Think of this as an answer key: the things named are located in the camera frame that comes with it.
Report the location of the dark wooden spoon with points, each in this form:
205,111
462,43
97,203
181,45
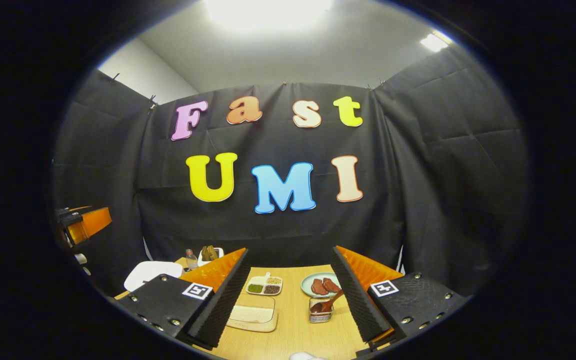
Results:
325,304

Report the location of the brown toast slice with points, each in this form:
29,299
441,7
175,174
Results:
205,253
213,251

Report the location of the clear container of rice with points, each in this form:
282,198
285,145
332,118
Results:
250,315

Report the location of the small ceiling light panel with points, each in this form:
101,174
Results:
435,42

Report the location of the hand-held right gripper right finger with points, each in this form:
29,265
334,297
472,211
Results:
355,305

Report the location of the pale green plate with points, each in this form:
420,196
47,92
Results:
307,285

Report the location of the black backdrop cloth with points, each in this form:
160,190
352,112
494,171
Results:
443,175

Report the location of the red meat piece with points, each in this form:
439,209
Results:
331,285
319,287

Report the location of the clear plastic water bottle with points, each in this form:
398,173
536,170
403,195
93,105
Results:
191,261

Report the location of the white rice cooker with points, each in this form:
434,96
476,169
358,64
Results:
150,274

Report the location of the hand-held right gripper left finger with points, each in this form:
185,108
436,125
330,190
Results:
225,300

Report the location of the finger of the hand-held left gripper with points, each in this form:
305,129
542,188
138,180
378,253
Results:
90,222
79,208

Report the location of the white divided dish of beans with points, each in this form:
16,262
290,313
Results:
264,286

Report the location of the white toaster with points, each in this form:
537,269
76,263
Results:
218,252

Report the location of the long ceiling light panel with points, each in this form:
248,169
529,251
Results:
268,12

